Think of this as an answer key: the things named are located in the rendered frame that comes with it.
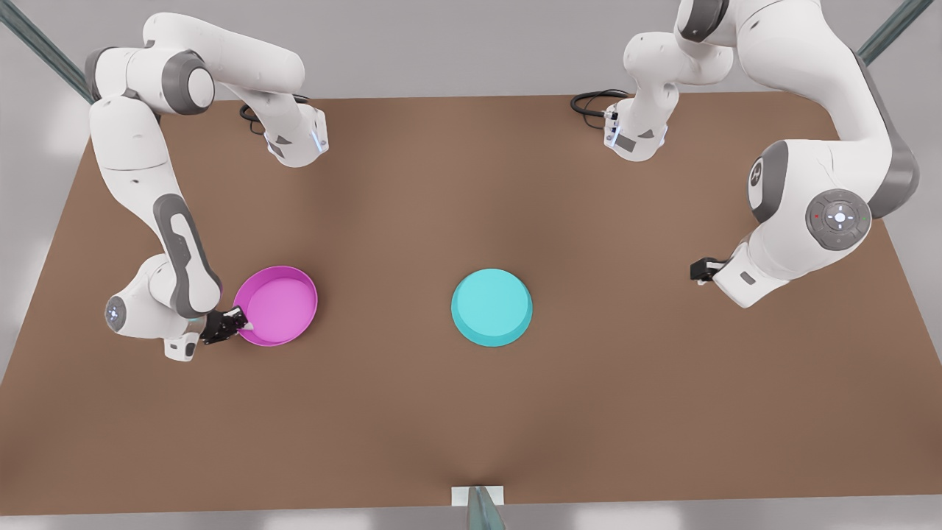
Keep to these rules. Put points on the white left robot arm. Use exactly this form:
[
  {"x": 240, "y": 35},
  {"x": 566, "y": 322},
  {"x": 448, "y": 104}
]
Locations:
[{"x": 817, "y": 177}]

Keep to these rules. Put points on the blue plate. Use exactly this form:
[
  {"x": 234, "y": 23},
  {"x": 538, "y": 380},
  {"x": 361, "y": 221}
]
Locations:
[{"x": 491, "y": 307}]

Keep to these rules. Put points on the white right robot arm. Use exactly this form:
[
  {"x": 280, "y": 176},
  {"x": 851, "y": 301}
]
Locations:
[{"x": 140, "y": 158}]

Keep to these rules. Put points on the pink plate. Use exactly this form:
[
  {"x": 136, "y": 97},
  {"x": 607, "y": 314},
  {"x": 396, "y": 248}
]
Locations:
[{"x": 277, "y": 305}]

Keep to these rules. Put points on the silver frame post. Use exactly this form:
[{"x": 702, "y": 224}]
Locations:
[
  {"x": 481, "y": 508},
  {"x": 45, "y": 48},
  {"x": 891, "y": 28}
]

